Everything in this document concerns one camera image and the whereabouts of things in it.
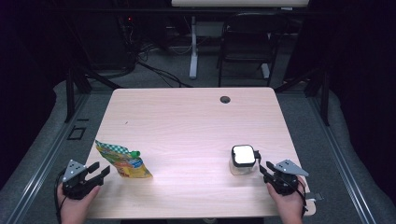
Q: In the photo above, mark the metal floor rail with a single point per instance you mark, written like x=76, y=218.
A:
x=342, y=161
x=46, y=157

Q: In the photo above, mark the grey metal table bracket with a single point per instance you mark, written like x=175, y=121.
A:
x=316, y=196

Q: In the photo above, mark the black metal stand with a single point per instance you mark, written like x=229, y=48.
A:
x=325, y=99
x=70, y=93

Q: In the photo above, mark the person's left hand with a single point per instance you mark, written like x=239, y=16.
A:
x=73, y=210

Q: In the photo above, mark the short white desk foot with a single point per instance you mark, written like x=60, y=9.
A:
x=265, y=71

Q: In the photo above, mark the white desk leg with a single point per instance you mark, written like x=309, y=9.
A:
x=193, y=56

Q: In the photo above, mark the person's right hand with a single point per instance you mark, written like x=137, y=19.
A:
x=291, y=207

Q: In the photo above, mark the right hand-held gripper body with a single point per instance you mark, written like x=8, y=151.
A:
x=285, y=182

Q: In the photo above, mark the yellow green spouted food pouch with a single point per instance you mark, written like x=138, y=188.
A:
x=127, y=165

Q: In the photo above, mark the white background desk top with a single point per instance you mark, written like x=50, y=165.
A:
x=239, y=2

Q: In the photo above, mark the black folding chair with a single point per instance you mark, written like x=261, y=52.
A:
x=249, y=43

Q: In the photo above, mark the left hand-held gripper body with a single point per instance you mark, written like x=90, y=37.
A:
x=76, y=186

